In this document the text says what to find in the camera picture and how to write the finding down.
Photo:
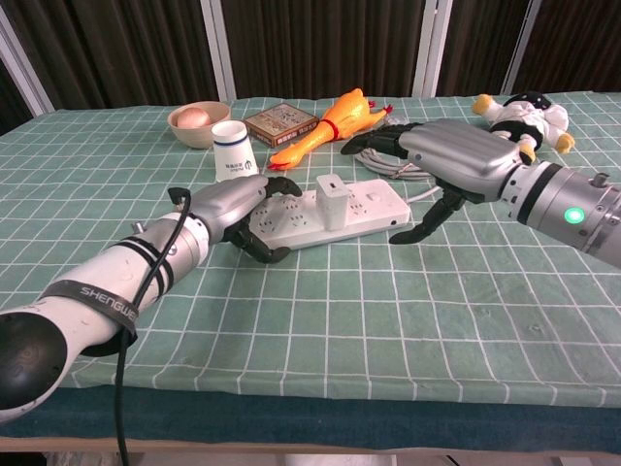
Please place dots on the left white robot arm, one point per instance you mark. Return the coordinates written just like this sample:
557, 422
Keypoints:
107, 276

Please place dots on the pinkish egg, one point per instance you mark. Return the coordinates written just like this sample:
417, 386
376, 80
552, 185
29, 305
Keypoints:
193, 119

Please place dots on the green checked tablecloth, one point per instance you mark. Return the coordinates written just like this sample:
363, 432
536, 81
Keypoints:
364, 315

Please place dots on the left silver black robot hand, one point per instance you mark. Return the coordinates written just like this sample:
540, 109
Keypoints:
228, 204

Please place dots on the white plug adapter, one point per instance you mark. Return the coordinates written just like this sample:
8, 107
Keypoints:
334, 204

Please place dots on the beige bowl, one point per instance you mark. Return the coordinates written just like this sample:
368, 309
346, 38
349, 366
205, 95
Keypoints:
194, 136

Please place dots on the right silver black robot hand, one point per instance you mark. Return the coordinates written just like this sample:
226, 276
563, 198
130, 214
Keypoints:
456, 155

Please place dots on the black white plush doll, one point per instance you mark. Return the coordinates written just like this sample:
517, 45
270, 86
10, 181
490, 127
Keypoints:
521, 119

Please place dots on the dark folding screen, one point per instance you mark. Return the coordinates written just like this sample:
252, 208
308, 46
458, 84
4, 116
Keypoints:
315, 43

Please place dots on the white power strip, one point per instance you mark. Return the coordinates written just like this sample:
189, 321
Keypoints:
369, 213

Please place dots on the yellow rubber chicken toy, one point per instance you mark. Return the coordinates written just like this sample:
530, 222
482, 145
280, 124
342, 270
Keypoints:
339, 121

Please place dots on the white paper cup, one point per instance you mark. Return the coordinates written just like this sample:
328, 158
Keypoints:
235, 157

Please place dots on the brown card box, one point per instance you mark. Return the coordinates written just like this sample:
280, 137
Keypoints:
281, 121

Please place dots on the dark teal table cover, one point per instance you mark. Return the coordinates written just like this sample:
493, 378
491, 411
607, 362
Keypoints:
339, 422

